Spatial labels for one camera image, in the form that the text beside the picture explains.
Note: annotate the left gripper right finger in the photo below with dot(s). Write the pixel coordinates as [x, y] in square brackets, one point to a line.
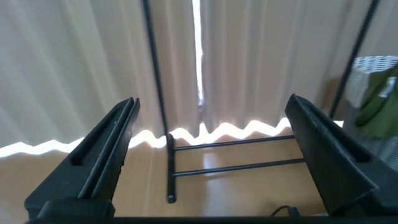
[329, 161]

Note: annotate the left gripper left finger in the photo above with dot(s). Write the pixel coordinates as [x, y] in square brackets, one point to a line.
[93, 161]

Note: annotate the black clothes rack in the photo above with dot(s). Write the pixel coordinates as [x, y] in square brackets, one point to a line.
[170, 168]

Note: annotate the white laundry basket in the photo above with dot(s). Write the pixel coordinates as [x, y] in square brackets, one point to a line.
[370, 63]

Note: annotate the green garment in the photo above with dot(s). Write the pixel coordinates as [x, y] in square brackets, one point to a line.
[381, 118]

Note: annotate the beige curtain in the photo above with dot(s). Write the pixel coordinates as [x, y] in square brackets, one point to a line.
[248, 62]

